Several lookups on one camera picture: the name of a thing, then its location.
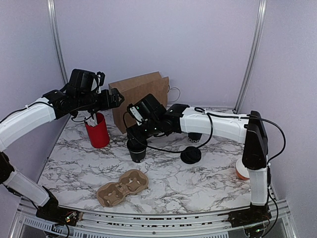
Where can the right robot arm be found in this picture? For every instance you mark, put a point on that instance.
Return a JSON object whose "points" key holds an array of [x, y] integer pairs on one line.
{"points": [[245, 129]]}

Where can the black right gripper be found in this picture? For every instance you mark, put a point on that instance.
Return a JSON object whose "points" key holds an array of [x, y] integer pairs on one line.
{"points": [[132, 132]]}

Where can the black plastic cup lid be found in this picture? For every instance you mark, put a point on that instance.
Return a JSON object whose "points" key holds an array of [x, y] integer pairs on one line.
{"points": [[136, 147]]}

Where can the aluminium post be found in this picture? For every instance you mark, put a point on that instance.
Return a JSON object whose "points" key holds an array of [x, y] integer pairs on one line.
{"points": [[57, 43], [252, 56]]}

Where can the right aluminium post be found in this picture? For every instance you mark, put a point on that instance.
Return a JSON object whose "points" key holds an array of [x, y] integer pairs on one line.
{"points": [[252, 56]]}

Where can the orange white bowl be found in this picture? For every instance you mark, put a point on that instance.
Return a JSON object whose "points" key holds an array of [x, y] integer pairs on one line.
{"points": [[241, 170]]}

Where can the brown paper bag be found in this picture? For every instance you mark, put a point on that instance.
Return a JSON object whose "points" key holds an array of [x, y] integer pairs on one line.
{"points": [[134, 89]]}

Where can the red cylindrical holder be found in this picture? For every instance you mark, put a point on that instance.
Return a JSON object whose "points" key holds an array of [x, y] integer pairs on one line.
{"points": [[98, 134]]}

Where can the black paper coffee cup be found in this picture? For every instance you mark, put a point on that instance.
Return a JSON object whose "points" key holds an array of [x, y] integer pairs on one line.
{"points": [[137, 156]]}

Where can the brown cardboard cup carrier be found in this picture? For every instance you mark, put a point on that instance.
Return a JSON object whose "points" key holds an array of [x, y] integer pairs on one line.
{"points": [[130, 183]]}

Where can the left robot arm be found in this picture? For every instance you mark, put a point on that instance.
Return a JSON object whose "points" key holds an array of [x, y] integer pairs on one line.
{"points": [[23, 123]]}

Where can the white wrapped straw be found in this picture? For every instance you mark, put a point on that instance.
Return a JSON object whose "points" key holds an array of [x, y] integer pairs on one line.
{"points": [[94, 119], [91, 121]]}

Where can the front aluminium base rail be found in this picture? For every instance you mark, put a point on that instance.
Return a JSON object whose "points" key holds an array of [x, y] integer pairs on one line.
{"points": [[97, 224]]}

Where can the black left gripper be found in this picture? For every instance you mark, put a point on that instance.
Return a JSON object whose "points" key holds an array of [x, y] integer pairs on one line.
{"points": [[106, 103]]}

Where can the stack of black lids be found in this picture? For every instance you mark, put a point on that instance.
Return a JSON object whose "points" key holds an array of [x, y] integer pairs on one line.
{"points": [[191, 155]]}

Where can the left aluminium post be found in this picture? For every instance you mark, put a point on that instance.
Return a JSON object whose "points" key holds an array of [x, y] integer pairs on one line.
{"points": [[57, 43]]}

